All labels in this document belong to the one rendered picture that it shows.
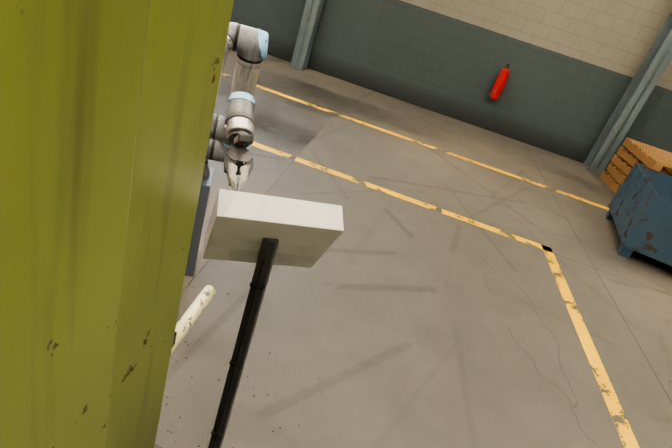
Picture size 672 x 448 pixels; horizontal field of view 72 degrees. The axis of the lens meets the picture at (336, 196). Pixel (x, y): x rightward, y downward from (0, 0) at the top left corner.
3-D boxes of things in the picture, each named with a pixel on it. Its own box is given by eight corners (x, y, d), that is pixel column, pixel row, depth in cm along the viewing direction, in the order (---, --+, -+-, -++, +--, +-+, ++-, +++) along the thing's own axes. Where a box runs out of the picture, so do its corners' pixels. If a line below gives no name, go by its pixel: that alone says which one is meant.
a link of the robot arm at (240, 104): (253, 109, 165) (258, 90, 157) (251, 137, 159) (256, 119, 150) (226, 105, 162) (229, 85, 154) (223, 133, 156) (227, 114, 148)
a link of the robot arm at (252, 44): (214, 148, 250) (238, 16, 202) (247, 154, 255) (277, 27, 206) (210, 166, 239) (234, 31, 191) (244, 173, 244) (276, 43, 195)
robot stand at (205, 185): (160, 248, 278) (172, 159, 252) (197, 254, 284) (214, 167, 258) (152, 271, 259) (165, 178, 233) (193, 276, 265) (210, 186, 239)
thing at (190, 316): (202, 292, 171) (204, 281, 169) (215, 297, 171) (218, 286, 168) (132, 383, 132) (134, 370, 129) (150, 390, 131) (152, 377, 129)
